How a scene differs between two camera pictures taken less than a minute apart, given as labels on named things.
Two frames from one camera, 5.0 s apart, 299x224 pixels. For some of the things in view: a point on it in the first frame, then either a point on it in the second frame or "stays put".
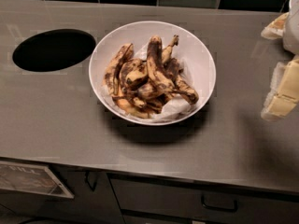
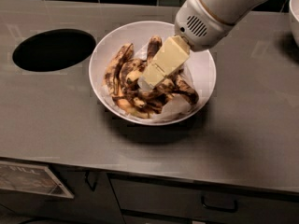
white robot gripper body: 291,32 → 199,27
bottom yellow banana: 134,107 stays put
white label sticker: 32,178 stays put
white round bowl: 194,57 stays put
